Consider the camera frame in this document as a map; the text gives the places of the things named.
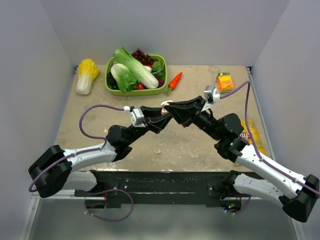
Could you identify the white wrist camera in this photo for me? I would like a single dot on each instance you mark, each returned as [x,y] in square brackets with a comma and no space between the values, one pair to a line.
[136,116]
[212,97]

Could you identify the red tomato toy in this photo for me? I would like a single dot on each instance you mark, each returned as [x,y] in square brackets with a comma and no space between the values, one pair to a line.
[140,86]

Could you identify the yellow Lays chips bag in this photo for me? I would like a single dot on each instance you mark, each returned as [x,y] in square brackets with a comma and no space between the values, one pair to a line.
[255,134]

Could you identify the long green lettuce toy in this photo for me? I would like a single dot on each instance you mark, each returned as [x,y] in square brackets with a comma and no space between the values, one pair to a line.
[143,75]

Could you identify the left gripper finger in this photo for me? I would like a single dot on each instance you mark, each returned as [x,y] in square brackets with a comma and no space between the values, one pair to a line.
[157,124]
[151,112]

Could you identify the green plastic basket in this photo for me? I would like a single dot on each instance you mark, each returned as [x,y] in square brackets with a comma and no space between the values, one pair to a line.
[141,92]

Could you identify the short green cabbage toy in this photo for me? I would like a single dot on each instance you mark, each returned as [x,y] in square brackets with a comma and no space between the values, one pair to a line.
[125,80]

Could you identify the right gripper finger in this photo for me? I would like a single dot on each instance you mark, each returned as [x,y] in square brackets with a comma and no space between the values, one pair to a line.
[197,102]
[186,116]

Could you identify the yellow napa cabbage toy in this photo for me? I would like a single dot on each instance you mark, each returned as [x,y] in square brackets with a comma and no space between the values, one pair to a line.
[87,73]

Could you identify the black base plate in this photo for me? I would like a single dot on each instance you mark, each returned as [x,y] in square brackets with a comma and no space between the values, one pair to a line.
[162,188]

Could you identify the purple onion toy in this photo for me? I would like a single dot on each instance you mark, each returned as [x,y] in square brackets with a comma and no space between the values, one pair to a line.
[160,82]

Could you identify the orange carrot toy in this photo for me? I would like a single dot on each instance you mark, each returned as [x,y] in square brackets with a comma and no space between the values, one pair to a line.
[173,84]

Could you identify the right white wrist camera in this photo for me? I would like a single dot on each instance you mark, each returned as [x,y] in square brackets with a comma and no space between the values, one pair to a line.
[212,97]

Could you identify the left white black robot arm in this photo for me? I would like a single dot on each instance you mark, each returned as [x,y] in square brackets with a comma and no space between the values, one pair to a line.
[61,169]

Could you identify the dark red grapes toy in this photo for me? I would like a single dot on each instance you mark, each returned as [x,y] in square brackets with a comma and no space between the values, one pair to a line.
[143,58]

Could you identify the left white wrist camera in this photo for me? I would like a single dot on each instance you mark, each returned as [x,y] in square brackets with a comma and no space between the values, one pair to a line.
[136,116]

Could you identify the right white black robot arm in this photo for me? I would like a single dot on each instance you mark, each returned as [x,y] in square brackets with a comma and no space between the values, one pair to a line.
[295,193]

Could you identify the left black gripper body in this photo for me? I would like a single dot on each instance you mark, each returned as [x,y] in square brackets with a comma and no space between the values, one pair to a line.
[146,126]

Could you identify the green leaf toy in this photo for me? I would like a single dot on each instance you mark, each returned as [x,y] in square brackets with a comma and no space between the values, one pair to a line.
[157,68]

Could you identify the orange sponge package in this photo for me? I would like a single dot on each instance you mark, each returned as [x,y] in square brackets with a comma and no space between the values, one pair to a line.
[225,83]

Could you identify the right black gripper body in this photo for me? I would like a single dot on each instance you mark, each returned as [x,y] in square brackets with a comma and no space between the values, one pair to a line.
[204,119]

